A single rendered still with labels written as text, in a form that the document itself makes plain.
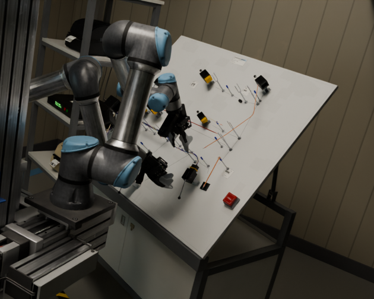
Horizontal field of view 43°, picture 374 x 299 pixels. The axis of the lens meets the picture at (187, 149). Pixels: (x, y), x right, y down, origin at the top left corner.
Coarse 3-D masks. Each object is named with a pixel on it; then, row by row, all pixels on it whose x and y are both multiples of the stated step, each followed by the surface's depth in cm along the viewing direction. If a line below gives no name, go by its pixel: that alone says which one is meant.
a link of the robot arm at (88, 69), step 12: (84, 60) 179; (72, 72) 176; (84, 72) 174; (96, 72) 178; (72, 84) 175; (84, 84) 174; (96, 84) 177; (84, 96) 174; (96, 96) 176; (84, 108) 177; (96, 108) 178; (84, 120) 180; (96, 120) 179; (96, 132) 180
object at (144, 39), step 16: (128, 32) 150; (144, 32) 149; (160, 32) 150; (128, 48) 151; (144, 48) 149; (160, 48) 148; (128, 64) 153; (144, 64) 149; (160, 64) 152; (128, 80) 152; (144, 80) 151; (128, 96) 151; (144, 96) 152; (128, 112) 151; (144, 112) 155; (128, 128) 152; (112, 144) 151; (128, 144) 152; (96, 160) 152; (112, 160) 151; (128, 160) 152; (96, 176) 153; (112, 176) 151; (128, 176) 150
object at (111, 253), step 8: (96, 192) 272; (120, 208) 255; (120, 216) 255; (128, 216) 249; (112, 224) 261; (120, 224) 255; (112, 232) 261; (120, 232) 256; (112, 240) 262; (120, 240) 256; (104, 248) 268; (112, 248) 262; (120, 248) 256; (104, 256) 269; (112, 256) 263; (120, 256) 257; (112, 264) 263
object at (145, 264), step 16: (128, 224) 249; (128, 240) 250; (144, 240) 239; (128, 256) 251; (144, 256) 240; (160, 256) 230; (176, 256) 221; (128, 272) 251; (144, 272) 240; (160, 272) 230; (176, 272) 221; (192, 272) 213; (144, 288) 241; (160, 288) 231; (176, 288) 222
